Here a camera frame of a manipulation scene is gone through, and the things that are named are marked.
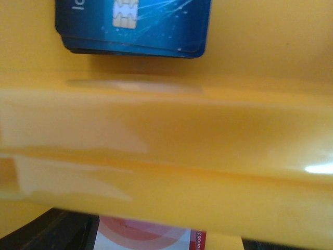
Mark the blue cards stack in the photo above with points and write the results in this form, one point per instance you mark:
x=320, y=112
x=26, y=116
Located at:
x=172, y=28

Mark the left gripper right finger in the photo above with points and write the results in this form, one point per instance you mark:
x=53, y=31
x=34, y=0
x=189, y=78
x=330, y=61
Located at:
x=314, y=242

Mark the red card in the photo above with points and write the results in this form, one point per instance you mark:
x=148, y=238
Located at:
x=117, y=233

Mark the long yellow divided tray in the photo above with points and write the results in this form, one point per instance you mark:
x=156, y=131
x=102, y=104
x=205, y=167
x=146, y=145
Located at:
x=237, y=142

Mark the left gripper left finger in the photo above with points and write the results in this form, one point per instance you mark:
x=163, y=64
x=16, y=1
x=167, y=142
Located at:
x=55, y=229

